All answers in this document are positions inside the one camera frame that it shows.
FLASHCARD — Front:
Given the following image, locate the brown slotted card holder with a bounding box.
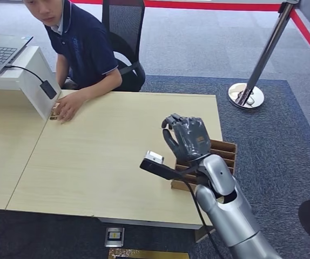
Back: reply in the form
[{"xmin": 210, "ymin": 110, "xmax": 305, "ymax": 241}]
[{"xmin": 170, "ymin": 139, "xmax": 238, "ymax": 192}]

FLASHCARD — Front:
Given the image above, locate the person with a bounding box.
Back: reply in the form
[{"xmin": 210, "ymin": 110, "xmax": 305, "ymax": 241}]
[{"xmin": 23, "ymin": 0, "xmax": 123, "ymax": 125}]

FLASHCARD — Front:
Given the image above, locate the person's left hand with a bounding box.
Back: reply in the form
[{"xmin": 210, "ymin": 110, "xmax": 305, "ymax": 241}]
[{"xmin": 55, "ymin": 91, "xmax": 87, "ymax": 125}]

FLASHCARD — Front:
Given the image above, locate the orange printed card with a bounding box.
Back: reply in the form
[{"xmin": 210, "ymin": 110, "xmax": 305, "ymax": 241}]
[{"xmin": 49, "ymin": 102, "xmax": 61, "ymax": 121}]

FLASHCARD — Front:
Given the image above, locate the black office chair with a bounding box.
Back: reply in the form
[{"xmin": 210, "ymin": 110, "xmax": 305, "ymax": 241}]
[{"xmin": 101, "ymin": 0, "xmax": 147, "ymax": 93}]

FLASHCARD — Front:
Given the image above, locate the black power adapter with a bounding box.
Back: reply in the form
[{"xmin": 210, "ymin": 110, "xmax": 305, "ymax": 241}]
[{"xmin": 39, "ymin": 79, "xmax": 58, "ymax": 101}]

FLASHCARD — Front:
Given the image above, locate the white desk riser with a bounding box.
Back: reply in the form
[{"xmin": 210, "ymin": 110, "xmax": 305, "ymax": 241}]
[{"xmin": 0, "ymin": 45, "xmax": 61, "ymax": 122}]

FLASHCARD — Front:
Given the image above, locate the gold floor plate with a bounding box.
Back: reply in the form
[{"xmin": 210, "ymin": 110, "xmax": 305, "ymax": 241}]
[{"xmin": 107, "ymin": 248, "xmax": 191, "ymax": 259}]

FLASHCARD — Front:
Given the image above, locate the grey laptop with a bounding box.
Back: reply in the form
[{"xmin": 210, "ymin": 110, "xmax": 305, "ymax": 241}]
[{"xmin": 0, "ymin": 32, "xmax": 34, "ymax": 76}]

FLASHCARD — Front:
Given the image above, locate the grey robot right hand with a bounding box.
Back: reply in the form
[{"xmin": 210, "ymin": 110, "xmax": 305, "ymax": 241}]
[{"xmin": 161, "ymin": 113, "xmax": 212, "ymax": 162}]

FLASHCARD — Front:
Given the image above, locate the metal floor socket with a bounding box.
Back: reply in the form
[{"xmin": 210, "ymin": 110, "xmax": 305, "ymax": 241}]
[{"xmin": 104, "ymin": 227, "xmax": 125, "ymax": 248}]

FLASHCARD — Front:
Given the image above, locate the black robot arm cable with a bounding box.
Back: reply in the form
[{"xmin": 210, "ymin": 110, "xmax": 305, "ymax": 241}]
[{"xmin": 180, "ymin": 161, "xmax": 225, "ymax": 259}]

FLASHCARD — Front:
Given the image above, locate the black laptop cable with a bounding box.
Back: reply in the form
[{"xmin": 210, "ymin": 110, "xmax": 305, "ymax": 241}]
[{"xmin": 3, "ymin": 63, "xmax": 45, "ymax": 85}]

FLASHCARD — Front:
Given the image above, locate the chrome stanchion post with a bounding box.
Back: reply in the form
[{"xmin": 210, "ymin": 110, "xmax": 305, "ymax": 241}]
[{"xmin": 228, "ymin": 0, "xmax": 300, "ymax": 111}]

